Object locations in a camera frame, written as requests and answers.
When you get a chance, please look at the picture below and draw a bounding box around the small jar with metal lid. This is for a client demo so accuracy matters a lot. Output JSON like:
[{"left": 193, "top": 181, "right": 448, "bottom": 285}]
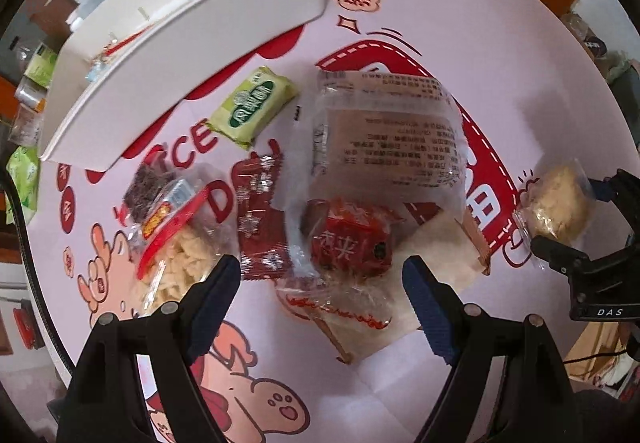
[{"left": 12, "top": 80, "right": 46, "bottom": 111}]

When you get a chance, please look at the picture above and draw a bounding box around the dark red snowflake packet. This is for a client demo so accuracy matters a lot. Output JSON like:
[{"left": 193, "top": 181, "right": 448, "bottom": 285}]
[{"left": 235, "top": 156, "right": 293, "bottom": 280}]

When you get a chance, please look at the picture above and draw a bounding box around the glass bottle with green label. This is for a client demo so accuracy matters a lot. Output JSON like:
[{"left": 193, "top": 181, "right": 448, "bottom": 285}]
[{"left": 22, "top": 43, "right": 58, "bottom": 89}]

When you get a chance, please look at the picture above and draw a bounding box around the white plastic storage bin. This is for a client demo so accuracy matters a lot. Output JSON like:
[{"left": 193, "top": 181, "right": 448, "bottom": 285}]
[{"left": 37, "top": 0, "right": 331, "bottom": 171}]

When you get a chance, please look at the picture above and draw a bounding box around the beige wafer packet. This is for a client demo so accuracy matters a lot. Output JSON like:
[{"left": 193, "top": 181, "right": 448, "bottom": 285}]
[{"left": 275, "top": 210, "right": 493, "bottom": 364}]

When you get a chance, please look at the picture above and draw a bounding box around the clear packet with brown cake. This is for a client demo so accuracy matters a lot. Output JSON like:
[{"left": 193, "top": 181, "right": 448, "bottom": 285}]
[{"left": 287, "top": 69, "right": 468, "bottom": 244}]

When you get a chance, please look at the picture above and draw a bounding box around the clear bag of yellow crackers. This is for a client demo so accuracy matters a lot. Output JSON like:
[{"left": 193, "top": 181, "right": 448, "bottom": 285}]
[{"left": 132, "top": 186, "right": 236, "bottom": 319}]

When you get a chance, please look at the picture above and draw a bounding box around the clear squeeze wash bottle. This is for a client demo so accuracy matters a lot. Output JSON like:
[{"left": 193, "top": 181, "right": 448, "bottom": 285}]
[{"left": 47, "top": 0, "right": 108, "bottom": 31}]

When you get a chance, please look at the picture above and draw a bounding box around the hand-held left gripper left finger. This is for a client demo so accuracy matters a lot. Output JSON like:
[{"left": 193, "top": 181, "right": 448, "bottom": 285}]
[{"left": 57, "top": 254, "right": 242, "bottom": 443}]

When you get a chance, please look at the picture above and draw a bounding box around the green snack packet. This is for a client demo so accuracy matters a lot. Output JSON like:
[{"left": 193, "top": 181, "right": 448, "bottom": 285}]
[{"left": 206, "top": 66, "right": 301, "bottom": 149}]

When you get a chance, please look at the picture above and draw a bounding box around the long white red-edged packet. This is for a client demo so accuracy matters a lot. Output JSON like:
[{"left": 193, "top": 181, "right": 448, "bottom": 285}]
[{"left": 85, "top": 30, "right": 156, "bottom": 79}]

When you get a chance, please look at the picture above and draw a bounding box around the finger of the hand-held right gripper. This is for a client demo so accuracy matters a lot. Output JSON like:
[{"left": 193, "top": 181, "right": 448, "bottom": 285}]
[
  {"left": 530, "top": 235, "right": 596, "bottom": 276},
  {"left": 587, "top": 168, "right": 640, "bottom": 244}
]

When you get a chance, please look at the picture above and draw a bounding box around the pale round pastry packet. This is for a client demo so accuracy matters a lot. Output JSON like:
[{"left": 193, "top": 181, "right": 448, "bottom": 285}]
[{"left": 512, "top": 160, "right": 593, "bottom": 271}]

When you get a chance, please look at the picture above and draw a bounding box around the ribbed glass tumbler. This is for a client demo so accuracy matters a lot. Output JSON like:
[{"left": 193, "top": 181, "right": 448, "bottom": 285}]
[{"left": 7, "top": 106, "right": 43, "bottom": 146}]

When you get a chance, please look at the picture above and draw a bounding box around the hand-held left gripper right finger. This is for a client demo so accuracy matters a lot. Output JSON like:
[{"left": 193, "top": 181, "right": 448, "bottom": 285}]
[{"left": 402, "top": 254, "right": 586, "bottom": 443}]

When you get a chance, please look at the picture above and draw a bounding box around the green tissue pack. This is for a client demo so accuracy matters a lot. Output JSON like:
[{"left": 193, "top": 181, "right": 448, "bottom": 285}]
[{"left": 5, "top": 146, "right": 41, "bottom": 224}]

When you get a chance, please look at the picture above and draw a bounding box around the black cable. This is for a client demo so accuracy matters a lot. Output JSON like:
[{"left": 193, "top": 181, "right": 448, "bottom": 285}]
[{"left": 0, "top": 173, "right": 66, "bottom": 364}]

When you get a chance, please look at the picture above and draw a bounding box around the dark purple snack packet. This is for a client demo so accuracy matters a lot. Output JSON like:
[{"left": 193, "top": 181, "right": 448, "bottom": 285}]
[{"left": 116, "top": 162, "right": 173, "bottom": 224}]

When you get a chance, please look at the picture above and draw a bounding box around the red candy packet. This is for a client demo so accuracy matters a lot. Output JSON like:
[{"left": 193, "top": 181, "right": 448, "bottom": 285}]
[{"left": 300, "top": 198, "right": 408, "bottom": 284}]

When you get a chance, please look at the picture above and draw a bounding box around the small packet with orange label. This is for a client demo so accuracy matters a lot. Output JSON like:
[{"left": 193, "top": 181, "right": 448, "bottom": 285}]
[{"left": 140, "top": 176, "right": 198, "bottom": 241}]

